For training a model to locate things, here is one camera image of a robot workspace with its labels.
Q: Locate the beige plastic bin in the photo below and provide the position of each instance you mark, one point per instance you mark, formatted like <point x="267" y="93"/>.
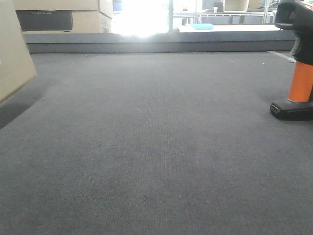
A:
<point x="236" y="5"/>

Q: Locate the orange black barcode scanner gun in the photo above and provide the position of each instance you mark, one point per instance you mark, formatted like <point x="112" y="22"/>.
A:
<point x="297" y="16"/>

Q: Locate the large cardboard box with handle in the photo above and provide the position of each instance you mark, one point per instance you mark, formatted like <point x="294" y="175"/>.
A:
<point x="65" y="16"/>

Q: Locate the blue plastic tray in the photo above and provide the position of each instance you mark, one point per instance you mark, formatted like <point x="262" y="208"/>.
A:
<point x="199" y="26"/>

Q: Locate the white work table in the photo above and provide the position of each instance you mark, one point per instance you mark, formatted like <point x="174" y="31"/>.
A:
<point x="232" y="28"/>

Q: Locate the grey raised conveyor side rail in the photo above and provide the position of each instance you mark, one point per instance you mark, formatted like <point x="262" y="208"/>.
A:
<point x="174" y="42"/>

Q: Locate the brown cardboard package box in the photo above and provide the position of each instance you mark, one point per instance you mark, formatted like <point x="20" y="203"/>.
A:
<point x="16" y="65"/>

